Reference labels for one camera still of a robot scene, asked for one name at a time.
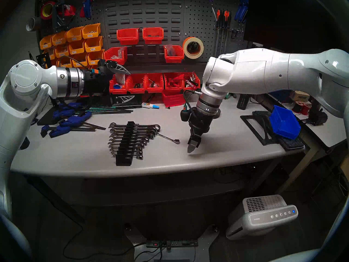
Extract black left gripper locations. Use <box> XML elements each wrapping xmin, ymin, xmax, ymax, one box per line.
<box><xmin>82</xmin><ymin>59</ymin><xmax>137</xmax><ymax>104</ymax></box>

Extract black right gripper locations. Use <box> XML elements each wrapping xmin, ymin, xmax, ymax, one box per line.
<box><xmin>187</xmin><ymin>108</ymin><xmax>216</xmax><ymax>154</ymax></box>

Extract small chrome ratcheting wrench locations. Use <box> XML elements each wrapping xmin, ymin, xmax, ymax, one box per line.
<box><xmin>156</xmin><ymin>132</ymin><xmax>180</xmax><ymax>144</ymax></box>

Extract black wrench holder rack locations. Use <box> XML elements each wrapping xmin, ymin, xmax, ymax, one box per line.
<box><xmin>115</xmin><ymin>121</ymin><xmax>136</xmax><ymax>166</ymax></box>

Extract red parts bin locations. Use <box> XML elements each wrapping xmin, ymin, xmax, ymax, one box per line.
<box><xmin>125</xmin><ymin>74</ymin><xmax>146</xmax><ymax>93</ymax></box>
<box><xmin>104</xmin><ymin>47</ymin><xmax>128</xmax><ymax>66</ymax></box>
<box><xmin>109</xmin><ymin>75</ymin><xmax>127</xmax><ymax>94</ymax></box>
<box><xmin>164</xmin><ymin>45</ymin><xmax>185</xmax><ymax>63</ymax></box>
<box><xmin>182</xmin><ymin>73</ymin><xmax>201</xmax><ymax>91</ymax></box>
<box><xmin>142</xmin><ymin>27</ymin><xmax>164</xmax><ymax>44</ymax></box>
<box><xmin>117</xmin><ymin>28</ymin><xmax>140</xmax><ymax>45</ymax></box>
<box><xmin>145</xmin><ymin>73</ymin><xmax>164</xmax><ymax>93</ymax></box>
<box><xmin>163</xmin><ymin>73</ymin><xmax>184</xmax><ymax>92</ymax></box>
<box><xmin>162</xmin><ymin>91</ymin><xmax>186</xmax><ymax>107</ymax></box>

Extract green cutting mat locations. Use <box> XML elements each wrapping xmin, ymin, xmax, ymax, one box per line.
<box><xmin>79</xmin><ymin>100</ymin><xmax>142</xmax><ymax>114</ymax></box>

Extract chrome ratcheting combination wrench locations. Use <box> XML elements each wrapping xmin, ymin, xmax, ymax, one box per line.
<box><xmin>110</xmin><ymin>149</ymin><xmax>144</xmax><ymax>155</ymax></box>
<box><xmin>108</xmin><ymin>138</ymin><xmax>149</xmax><ymax>144</ymax></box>
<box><xmin>109</xmin><ymin>145</ymin><xmax>145</xmax><ymax>152</ymax></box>
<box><xmin>109</xmin><ymin>134</ymin><xmax>152</xmax><ymax>141</ymax></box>
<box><xmin>108</xmin><ymin>142</ymin><xmax>147</xmax><ymax>148</ymax></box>
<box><xmin>109</xmin><ymin>127</ymin><xmax>159</xmax><ymax>133</ymax></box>
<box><xmin>111</xmin><ymin>153</ymin><xmax>144</xmax><ymax>160</ymax></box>
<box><xmin>109</xmin><ymin>130</ymin><xmax>156</xmax><ymax>137</ymax></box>

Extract dark grey pegboard panel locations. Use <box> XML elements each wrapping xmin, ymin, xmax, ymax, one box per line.
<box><xmin>37</xmin><ymin>0</ymin><xmax>252</xmax><ymax>73</ymax></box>

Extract black metal stand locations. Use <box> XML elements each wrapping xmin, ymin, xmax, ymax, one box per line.
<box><xmin>35</xmin><ymin>53</ymin><xmax>65</xmax><ymax>108</ymax></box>

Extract cream masking tape roll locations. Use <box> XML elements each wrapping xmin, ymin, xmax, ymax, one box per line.
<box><xmin>183</xmin><ymin>37</ymin><xmax>204</xmax><ymax>59</ymax></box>

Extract red hanging tool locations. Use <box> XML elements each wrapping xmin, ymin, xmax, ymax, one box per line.
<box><xmin>58</xmin><ymin>4</ymin><xmax>76</xmax><ymax>17</ymax></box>

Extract blue parts bin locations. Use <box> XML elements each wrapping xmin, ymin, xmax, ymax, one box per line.
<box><xmin>269</xmin><ymin>105</ymin><xmax>301</xmax><ymax>140</ymax></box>

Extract black keyboard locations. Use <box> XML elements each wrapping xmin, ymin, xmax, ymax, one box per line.
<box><xmin>278</xmin><ymin>136</ymin><xmax>305</xmax><ymax>151</ymax></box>

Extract white air purifier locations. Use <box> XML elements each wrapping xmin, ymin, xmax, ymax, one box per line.
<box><xmin>226</xmin><ymin>195</ymin><xmax>299</xmax><ymax>240</ymax></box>

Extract black power strip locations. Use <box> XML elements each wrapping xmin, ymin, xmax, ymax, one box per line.
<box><xmin>146</xmin><ymin>239</ymin><xmax>198</xmax><ymax>249</ymax></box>

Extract red yellow tape roll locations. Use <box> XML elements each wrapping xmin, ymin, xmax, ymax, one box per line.
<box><xmin>40</xmin><ymin>2</ymin><xmax>56</xmax><ymax>20</ymax></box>

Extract small cardboard box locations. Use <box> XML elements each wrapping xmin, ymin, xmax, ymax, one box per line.
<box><xmin>290</xmin><ymin>90</ymin><xmax>310</xmax><ymax>102</ymax></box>

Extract black power adapter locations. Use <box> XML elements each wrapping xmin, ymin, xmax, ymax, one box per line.
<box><xmin>308</xmin><ymin>107</ymin><xmax>328</xmax><ymax>126</ymax></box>

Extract black monitor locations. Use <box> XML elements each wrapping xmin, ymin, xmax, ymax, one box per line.
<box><xmin>243</xmin><ymin>0</ymin><xmax>349</xmax><ymax>54</ymax></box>

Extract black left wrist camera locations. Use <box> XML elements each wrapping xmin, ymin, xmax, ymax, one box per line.
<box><xmin>87</xmin><ymin>69</ymin><xmax>105</xmax><ymax>80</ymax></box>

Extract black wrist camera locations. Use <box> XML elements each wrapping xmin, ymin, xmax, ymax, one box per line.
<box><xmin>87</xmin><ymin>69</ymin><xmax>105</xmax><ymax>80</ymax></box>
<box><xmin>180</xmin><ymin>106</ymin><xmax>192</xmax><ymax>123</ymax></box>

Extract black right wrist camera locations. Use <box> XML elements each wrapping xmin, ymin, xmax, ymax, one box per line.
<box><xmin>180</xmin><ymin>106</ymin><xmax>192</xmax><ymax>123</ymax></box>

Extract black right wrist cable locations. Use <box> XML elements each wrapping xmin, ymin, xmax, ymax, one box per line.
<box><xmin>183</xmin><ymin>89</ymin><xmax>203</xmax><ymax>108</ymax></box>

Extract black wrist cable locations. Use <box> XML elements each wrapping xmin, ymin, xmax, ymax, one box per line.
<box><xmin>183</xmin><ymin>89</ymin><xmax>203</xmax><ymax>108</ymax></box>
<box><xmin>56</xmin><ymin>55</ymin><xmax>92</xmax><ymax>71</ymax></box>

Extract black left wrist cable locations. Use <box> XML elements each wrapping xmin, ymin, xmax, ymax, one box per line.
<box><xmin>56</xmin><ymin>55</ymin><xmax>92</xmax><ymax>71</ymax></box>

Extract black frame stand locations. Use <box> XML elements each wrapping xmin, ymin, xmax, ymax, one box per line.
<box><xmin>240</xmin><ymin>111</ymin><xmax>281</xmax><ymax>146</ymax></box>

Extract blue red handled cutter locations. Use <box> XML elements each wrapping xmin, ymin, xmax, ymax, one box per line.
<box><xmin>80</xmin><ymin>0</ymin><xmax>95</xmax><ymax>20</ymax></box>

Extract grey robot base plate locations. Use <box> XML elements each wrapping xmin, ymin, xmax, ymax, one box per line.
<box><xmin>124</xmin><ymin>223</ymin><xmax>220</xmax><ymax>262</ymax></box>

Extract grey duct tape roll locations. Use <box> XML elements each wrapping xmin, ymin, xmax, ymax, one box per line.
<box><xmin>26</xmin><ymin>17</ymin><xmax>41</xmax><ymax>32</ymax></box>

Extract red wire spool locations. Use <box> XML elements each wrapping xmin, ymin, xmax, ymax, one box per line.
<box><xmin>293</xmin><ymin>101</ymin><xmax>312</xmax><ymax>116</ymax></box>

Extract blue handled pliers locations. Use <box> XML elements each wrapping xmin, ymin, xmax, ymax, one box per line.
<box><xmin>234</xmin><ymin>0</ymin><xmax>249</xmax><ymax>23</ymax></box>

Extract black floor cable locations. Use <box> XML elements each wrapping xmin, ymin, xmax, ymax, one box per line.
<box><xmin>63</xmin><ymin>210</ymin><xmax>148</xmax><ymax>260</ymax></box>

